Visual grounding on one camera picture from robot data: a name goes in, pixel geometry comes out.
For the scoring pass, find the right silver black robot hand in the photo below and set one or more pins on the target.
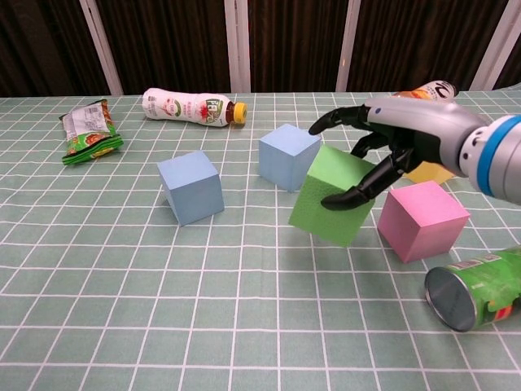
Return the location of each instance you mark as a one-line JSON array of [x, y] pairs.
[[415, 118]]

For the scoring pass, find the light blue foam cube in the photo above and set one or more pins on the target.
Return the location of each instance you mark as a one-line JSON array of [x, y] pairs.
[[195, 195], [285, 159]]

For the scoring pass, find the green foam cube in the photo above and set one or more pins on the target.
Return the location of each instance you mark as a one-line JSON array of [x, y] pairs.
[[325, 228]]

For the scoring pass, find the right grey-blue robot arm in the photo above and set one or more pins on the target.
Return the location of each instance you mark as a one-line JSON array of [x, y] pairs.
[[504, 155]]

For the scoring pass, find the orange juice bottle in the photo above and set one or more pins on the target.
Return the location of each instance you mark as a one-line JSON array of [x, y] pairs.
[[439, 89]]

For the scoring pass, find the yellow foam cube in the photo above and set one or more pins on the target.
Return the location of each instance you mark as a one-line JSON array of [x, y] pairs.
[[427, 174]]

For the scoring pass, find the pink foam cube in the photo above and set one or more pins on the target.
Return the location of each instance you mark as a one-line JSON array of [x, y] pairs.
[[419, 220]]

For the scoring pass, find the green chips can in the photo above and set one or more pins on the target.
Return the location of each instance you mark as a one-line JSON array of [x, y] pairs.
[[484, 289]]

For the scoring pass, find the white tea bottle yellow cap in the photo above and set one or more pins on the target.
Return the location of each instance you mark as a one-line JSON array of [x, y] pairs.
[[183, 108]]

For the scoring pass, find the dark brown curtain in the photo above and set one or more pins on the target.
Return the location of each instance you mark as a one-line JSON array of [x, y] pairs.
[[171, 40]]

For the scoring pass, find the green checked tablecloth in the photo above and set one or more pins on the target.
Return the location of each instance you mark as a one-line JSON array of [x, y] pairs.
[[203, 285]]

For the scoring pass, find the green snack packet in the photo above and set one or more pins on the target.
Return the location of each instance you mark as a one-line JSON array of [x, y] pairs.
[[89, 134]]

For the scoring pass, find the white frame post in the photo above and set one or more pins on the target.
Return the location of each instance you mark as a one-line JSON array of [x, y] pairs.
[[494, 45], [238, 45], [102, 49], [349, 45]]

